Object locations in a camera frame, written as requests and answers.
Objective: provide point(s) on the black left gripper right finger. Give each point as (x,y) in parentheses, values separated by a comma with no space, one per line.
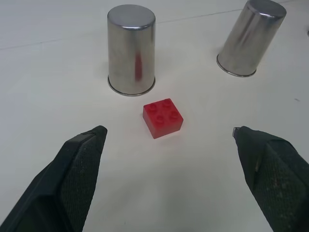
(272,174)

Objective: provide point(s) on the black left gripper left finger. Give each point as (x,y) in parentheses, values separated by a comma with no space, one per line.
(62,183)

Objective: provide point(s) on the red toy building brick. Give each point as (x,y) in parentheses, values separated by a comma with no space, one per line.
(163,119)

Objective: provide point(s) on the stainless steel cup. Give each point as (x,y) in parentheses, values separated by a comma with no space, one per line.
(249,38)
(131,50)

